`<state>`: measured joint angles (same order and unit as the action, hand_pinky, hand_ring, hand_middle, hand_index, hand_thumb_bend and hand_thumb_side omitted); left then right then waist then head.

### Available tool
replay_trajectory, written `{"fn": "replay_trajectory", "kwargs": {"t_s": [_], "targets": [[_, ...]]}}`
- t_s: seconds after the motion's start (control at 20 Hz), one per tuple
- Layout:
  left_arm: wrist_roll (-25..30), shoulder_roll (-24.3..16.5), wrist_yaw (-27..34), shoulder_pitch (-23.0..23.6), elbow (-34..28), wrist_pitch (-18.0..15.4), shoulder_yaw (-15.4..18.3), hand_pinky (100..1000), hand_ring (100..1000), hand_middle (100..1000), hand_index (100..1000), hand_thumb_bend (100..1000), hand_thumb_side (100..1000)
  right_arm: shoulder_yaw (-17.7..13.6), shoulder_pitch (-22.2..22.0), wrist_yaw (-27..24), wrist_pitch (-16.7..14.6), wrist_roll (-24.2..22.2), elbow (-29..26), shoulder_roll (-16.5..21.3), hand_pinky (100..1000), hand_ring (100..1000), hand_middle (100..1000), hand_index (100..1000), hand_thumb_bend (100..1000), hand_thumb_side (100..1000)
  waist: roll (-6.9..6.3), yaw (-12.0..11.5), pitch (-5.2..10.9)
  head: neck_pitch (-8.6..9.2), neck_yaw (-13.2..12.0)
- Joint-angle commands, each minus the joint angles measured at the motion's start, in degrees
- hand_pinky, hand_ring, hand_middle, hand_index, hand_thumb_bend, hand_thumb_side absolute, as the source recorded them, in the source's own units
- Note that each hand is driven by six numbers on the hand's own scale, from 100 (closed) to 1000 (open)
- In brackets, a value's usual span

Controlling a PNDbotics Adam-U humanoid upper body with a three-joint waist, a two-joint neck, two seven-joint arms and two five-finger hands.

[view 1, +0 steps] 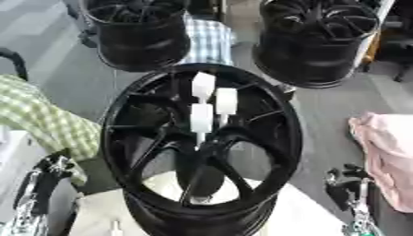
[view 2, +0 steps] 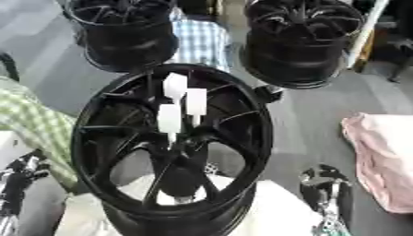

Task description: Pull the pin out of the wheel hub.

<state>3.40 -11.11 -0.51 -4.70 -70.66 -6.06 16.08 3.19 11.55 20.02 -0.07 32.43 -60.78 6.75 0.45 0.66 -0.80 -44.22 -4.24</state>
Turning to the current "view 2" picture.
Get white wheel stand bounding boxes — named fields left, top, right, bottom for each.
left=53, top=174, right=326, bottom=236

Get pink cloth bundle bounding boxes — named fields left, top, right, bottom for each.
left=340, top=112, right=413, bottom=215

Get person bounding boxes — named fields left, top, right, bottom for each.
left=168, top=0, right=234, bottom=74

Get white pole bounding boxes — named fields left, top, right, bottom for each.
left=345, top=0, right=393, bottom=69

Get black spoked wheel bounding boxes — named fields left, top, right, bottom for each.
left=69, top=63, right=277, bottom=236

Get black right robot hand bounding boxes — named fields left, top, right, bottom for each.
left=298, top=163, right=357, bottom=223

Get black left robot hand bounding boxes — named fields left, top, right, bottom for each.
left=0, top=149, right=53, bottom=217

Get white pin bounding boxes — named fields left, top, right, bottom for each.
left=183, top=88, right=210, bottom=127
left=161, top=72, right=189, bottom=105
left=156, top=103, right=184, bottom=150

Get black wheel rim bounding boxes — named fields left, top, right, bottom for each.
left=237, top=0, right=368, bottom=90
left=61, top=0, right=181, bottom=74

